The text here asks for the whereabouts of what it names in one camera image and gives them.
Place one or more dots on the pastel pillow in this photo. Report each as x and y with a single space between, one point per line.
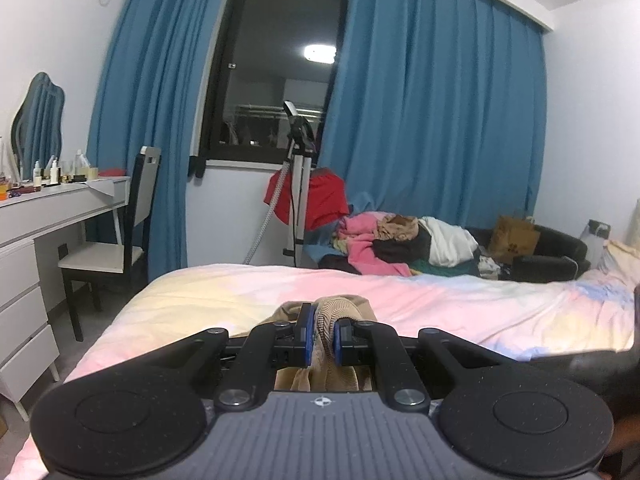
620 259

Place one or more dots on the left blue curtain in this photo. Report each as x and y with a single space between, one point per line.
148 96

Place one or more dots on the black and white chair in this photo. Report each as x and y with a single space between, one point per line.
125 262

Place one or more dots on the right blue curtain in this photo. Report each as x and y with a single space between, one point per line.
439 109

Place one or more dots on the tan garment on pile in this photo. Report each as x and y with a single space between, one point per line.
397 227

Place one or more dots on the pink garment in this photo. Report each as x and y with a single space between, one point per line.
356 235

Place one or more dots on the silver tripod stand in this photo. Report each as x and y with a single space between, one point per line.
296 165

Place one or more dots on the pastel tie-dye bed duvet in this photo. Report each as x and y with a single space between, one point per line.
519 377

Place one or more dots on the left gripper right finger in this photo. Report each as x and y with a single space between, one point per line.
388 356

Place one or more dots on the dark window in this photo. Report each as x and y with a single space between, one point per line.
269 52

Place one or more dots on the red garment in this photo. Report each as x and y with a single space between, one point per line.
326 199

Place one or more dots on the black sofa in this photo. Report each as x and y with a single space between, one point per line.
558 257

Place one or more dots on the black garment on pile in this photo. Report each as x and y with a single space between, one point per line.
404 251

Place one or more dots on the white dressing table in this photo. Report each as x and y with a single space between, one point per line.
28 346

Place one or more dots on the brown paper bag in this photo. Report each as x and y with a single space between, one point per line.
512 238

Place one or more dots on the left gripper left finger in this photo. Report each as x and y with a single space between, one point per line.
286 344

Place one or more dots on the white garment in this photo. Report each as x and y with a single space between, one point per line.
450 245

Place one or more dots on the wavy framed mirror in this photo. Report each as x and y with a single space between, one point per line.
36 134

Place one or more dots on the tan trousers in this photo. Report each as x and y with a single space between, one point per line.
326 375

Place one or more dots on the blue curtain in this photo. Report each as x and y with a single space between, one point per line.
439 109
148 96

